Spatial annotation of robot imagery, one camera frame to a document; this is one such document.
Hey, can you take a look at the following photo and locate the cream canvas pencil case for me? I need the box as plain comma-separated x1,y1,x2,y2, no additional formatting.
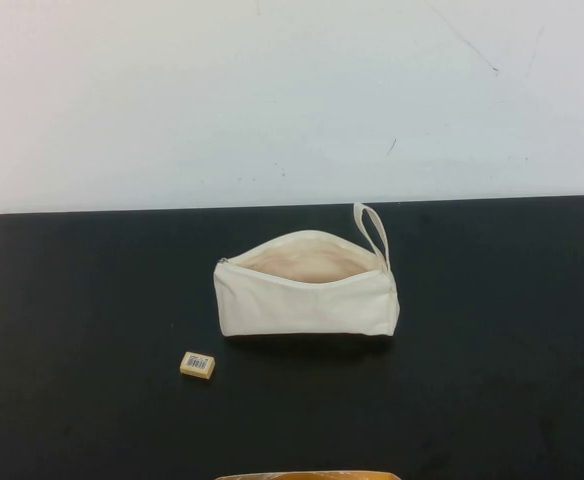
212,202,401,342

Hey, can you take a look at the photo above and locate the yellow-orange flat object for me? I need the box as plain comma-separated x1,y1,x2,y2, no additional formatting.
214,469,399,480

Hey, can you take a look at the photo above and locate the small yellow eraser with barcode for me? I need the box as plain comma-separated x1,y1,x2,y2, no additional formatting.
177,350,217,379

